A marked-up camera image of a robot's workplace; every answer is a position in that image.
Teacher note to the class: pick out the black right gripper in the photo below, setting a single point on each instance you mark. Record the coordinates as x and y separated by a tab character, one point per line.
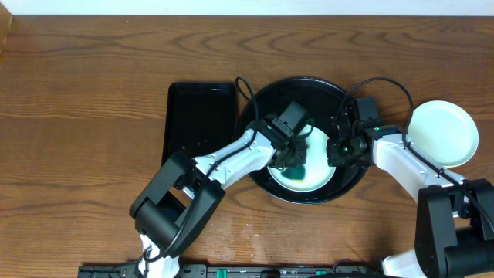
333	159

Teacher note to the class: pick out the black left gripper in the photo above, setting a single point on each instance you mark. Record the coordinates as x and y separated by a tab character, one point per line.
295	155

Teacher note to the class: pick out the green yellow sponge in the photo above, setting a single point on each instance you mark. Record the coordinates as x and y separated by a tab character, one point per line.
297	173

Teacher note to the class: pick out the light blue plate with stain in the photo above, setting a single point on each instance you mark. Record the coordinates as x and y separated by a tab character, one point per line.
318	172

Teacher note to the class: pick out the pale green plate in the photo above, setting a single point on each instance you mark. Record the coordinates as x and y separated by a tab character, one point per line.
441	116

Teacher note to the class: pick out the yellow plate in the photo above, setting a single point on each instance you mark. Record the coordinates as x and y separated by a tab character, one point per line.
449	150

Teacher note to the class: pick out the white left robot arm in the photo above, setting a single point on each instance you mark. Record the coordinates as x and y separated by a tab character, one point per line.
176	205

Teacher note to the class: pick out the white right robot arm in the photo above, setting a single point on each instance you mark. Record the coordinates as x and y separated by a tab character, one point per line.
454	222

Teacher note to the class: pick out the black round tray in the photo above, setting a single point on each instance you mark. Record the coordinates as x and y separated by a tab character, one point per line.
321	99

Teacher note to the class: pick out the black rectangular tray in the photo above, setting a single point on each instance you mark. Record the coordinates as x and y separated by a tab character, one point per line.
200	118

